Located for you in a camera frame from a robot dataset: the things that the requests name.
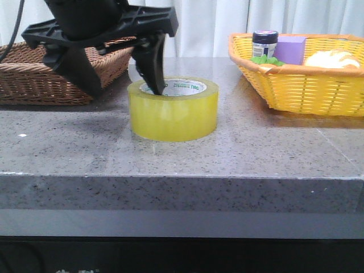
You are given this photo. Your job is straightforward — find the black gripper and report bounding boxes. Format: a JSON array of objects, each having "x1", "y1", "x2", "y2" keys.
[{"x1": 22, "y1": 1, "x2": 179, "y2": 98}]

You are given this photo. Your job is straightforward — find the yellow packing tape roll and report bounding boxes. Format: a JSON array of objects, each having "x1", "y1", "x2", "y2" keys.
[{"x1": 127, "y1": 77, "x2": 220, "y2": 142}]

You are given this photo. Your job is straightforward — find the brown wicker basket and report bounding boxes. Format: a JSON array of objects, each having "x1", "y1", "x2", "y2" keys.
[{"x1": 1, "y1": 42, "x2": 132, "y2": 106}]

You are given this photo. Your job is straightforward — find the white curtain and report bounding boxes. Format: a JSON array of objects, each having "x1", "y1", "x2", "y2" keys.
[{"x1": 0, "y1": 0, "x2": 364, "y2": 59}]

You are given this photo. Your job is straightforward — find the orange toy carrot green leaves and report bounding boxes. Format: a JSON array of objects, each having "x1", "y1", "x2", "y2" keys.
[{"x1": 250, "y1": 55, "x2": 285, "y2": 68}]

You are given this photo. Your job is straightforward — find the dark blue lidded jar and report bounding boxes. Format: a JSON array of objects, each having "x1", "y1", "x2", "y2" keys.
[{"x1": 252, "y1": 30, "x2": 279, "y2": 58}]

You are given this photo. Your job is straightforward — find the purple foam block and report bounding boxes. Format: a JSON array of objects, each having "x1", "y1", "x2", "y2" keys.
[{"x1": 274, "y1": 36, "x2": 306, "y2": 65}]

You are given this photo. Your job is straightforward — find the yellow woven plastic basket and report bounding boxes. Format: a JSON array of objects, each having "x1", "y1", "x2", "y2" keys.
[{"x1": 229, "y1": 33, "x2": 363, "y2": 117}]

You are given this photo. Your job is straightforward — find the toy bread loaf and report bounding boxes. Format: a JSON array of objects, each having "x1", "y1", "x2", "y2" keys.
[{"x1": 303, "y1": 48, "x2": 361, "y2": 69}]

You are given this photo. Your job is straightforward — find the black cable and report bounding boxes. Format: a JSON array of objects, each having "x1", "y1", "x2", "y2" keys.
[{"x1": 0, "y1": 0, "x2": 26, "y2": 62}]

